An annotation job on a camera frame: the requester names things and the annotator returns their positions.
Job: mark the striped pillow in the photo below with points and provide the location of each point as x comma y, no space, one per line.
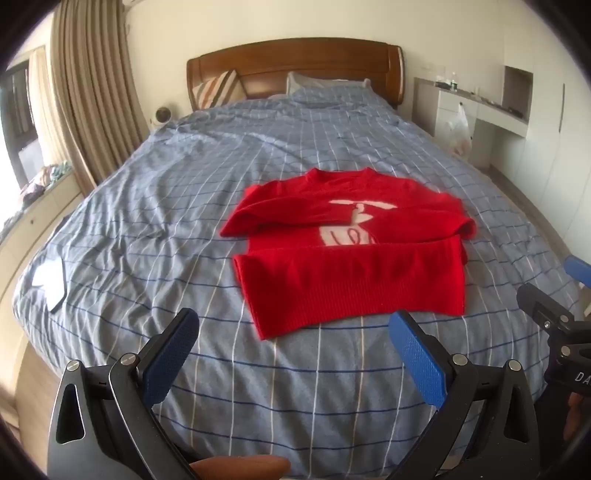
214,90

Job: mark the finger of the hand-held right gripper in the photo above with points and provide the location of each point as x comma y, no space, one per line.
577,267

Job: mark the white desk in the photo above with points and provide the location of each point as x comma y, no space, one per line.
445,108

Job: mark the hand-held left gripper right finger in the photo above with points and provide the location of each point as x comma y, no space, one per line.
418,357

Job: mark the person's left hand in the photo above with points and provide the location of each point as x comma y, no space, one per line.
240,467

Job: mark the red knit sweater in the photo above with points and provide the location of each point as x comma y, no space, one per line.
351,281

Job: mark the blue checked duvet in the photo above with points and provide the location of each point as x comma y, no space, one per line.
184,207

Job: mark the beige curtain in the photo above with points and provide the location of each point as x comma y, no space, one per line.
92,92

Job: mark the sheer light curtain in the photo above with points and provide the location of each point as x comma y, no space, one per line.
44,106

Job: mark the grey pillow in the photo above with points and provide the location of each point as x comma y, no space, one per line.
304,82

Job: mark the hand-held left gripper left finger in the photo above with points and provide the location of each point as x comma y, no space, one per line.
168,355

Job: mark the window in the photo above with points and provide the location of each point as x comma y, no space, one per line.
16,120

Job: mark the white wardrobe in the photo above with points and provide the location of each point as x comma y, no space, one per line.
554,138

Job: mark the white paper sheet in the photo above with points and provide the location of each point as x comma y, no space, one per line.
50,281

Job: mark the white plastic bag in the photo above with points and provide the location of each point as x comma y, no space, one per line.
460,131

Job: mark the pile of clothes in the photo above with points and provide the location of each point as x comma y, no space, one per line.
44,177

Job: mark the small white fan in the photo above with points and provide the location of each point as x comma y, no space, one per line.
163,115

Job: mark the window bench cabinet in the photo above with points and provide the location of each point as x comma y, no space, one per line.
41,212

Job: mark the person's right hand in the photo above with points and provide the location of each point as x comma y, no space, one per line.
577,410

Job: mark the wooden headboard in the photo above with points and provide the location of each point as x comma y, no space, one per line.
295,57

